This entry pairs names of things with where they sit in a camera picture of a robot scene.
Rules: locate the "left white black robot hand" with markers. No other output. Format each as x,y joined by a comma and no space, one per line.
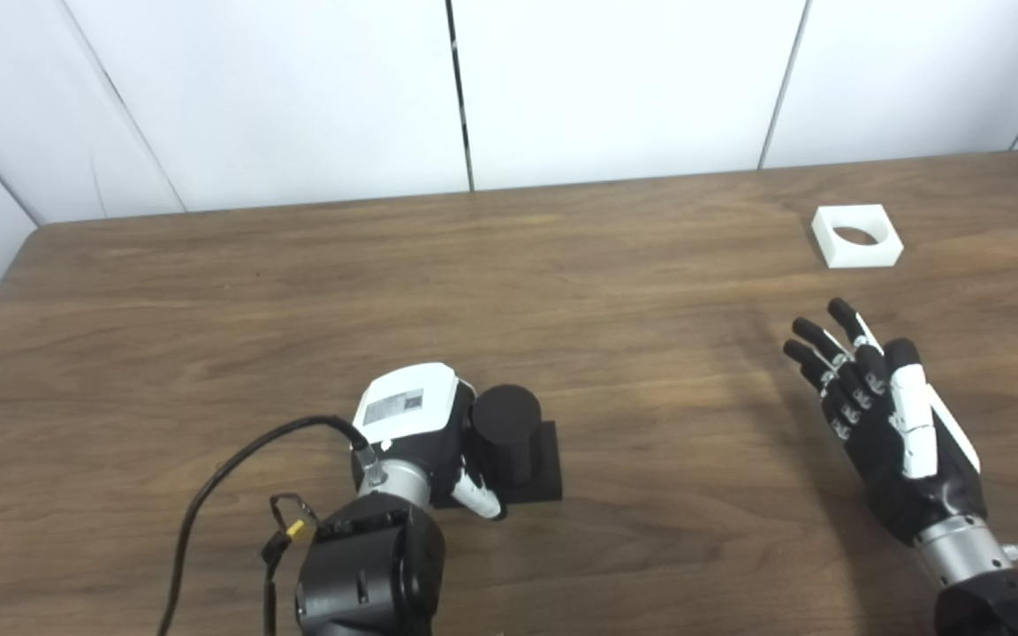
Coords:
407,402

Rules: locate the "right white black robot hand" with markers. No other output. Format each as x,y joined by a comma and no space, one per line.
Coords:
915,477

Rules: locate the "black peg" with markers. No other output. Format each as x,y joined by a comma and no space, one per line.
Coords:
509,433

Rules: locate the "white square piece with hole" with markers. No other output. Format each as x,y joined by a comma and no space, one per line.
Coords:
862,255

